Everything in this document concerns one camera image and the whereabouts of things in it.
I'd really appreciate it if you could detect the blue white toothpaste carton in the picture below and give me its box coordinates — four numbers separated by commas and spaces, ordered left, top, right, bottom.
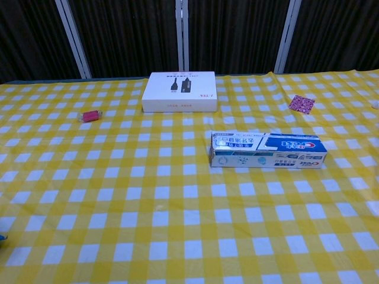
209, 131, 329, 170

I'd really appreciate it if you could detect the yellow white checked tablecloth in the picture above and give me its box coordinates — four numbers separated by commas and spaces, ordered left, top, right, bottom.
0, 69, 379, 284

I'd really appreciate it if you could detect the pink wrapped candy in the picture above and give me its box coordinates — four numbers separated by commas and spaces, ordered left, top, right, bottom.
77, 109, 104, 122

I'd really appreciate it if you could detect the pink patterned square packet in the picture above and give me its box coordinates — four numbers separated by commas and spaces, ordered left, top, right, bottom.
289, 95, 316, 114

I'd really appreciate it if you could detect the white flat cable box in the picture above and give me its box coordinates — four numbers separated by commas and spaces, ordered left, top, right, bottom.
141, 71, 219, 114

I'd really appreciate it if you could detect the white partition frame post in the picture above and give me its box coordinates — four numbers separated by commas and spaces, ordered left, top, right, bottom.
175, 0, 191, 77
274, 0, 303, 74
54, 0, 93, 79

